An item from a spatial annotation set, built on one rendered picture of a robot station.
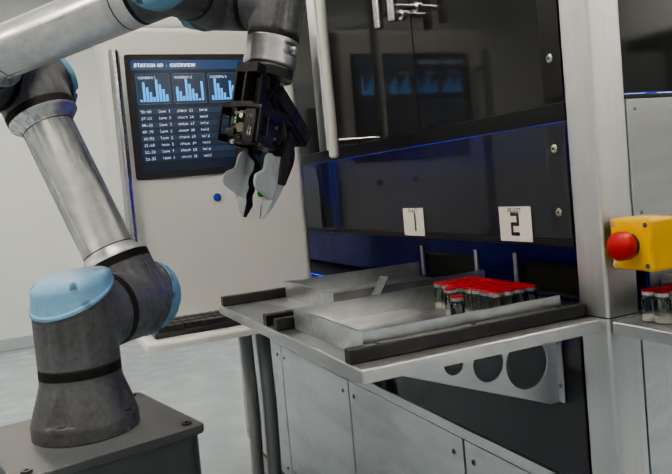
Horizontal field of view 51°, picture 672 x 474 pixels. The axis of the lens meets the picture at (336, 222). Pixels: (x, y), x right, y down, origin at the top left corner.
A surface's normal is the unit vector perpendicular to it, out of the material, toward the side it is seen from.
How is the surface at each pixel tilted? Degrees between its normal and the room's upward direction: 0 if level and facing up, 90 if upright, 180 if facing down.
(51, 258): 90
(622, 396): 90
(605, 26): 90
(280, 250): 90
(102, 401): 72
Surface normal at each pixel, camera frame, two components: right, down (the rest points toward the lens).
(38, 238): 0.41, 0.01
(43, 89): 0.50, -0.35
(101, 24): -0.08, 0.75
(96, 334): 0.73, -0.03
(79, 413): 0.22, -0.28
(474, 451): -0.91, 0.11
